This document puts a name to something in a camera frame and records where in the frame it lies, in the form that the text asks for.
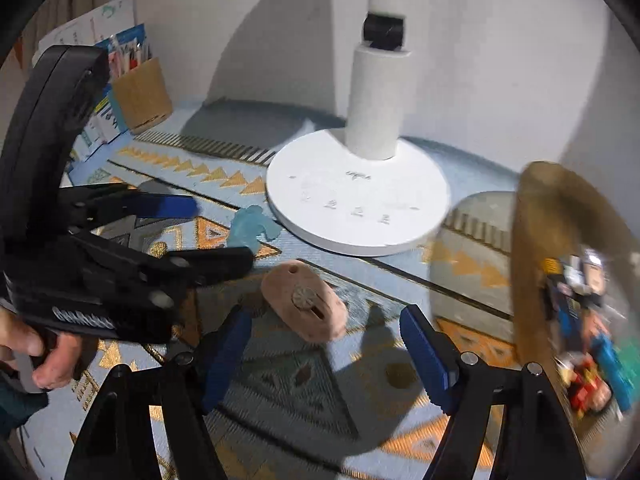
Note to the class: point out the translucent blue figure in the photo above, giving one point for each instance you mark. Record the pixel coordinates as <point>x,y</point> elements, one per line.
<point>247,225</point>

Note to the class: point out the white paper sheet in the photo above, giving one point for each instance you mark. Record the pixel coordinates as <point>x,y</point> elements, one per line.
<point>90,25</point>

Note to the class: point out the person's left hand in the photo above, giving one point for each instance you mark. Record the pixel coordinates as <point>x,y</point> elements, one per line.
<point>20,340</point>

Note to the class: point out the white desk lamp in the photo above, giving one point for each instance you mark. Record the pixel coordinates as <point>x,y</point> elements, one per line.
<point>350,200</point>

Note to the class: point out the amber ribbed glass bowl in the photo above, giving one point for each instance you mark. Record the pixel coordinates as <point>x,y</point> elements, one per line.
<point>535,240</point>

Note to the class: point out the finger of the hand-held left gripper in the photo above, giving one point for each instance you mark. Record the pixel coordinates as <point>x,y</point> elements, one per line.
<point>215,262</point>
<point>165,206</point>

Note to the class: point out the white charger cube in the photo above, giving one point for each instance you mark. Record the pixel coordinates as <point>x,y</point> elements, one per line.
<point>595,272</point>

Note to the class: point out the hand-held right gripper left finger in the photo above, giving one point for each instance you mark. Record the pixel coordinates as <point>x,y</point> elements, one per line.
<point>225,355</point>

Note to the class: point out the red-clothed doll figure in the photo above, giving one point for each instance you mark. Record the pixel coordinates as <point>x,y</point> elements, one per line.
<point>587,390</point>

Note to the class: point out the dark blue and yellow item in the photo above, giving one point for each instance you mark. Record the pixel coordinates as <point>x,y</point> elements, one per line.
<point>562,305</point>

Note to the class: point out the blue plastic box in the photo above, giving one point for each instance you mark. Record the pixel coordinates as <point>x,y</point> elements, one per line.
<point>612,365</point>

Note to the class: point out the person's left forearm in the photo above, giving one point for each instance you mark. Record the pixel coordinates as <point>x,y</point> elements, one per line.
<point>20,405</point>

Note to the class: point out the cardboard pencil holder with pens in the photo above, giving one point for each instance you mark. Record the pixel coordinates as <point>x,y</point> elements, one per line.
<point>142,95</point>

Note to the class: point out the patterned woven mat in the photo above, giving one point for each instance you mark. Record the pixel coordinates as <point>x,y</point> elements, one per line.
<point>310,385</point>

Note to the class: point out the bunch of pens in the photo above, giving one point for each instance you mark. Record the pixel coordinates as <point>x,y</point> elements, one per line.
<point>130,57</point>

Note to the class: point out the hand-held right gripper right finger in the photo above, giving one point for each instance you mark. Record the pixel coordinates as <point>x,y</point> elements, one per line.
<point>425,355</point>

